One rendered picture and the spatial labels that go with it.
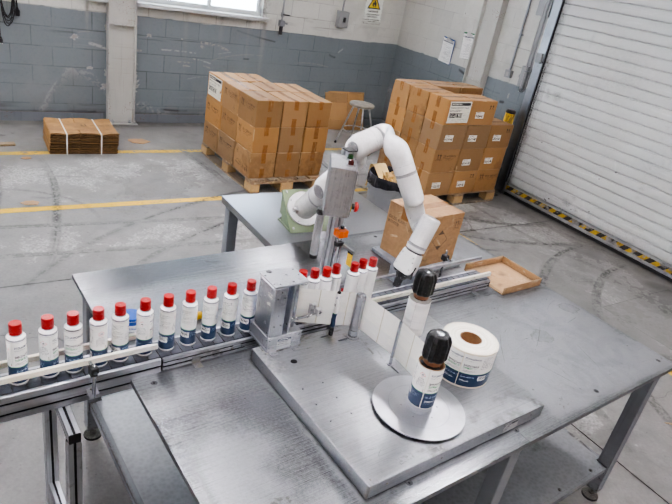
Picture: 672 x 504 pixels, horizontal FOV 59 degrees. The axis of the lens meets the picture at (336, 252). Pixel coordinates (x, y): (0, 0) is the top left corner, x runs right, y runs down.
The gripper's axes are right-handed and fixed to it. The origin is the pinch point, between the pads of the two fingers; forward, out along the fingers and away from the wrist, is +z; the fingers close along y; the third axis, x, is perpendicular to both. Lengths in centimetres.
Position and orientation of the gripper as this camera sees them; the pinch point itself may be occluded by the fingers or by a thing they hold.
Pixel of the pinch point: (397, 282)
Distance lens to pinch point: 256.7
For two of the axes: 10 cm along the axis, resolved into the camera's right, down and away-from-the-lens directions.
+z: -4.4, 8.7, 2.1
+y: 5.7, 4.5, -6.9
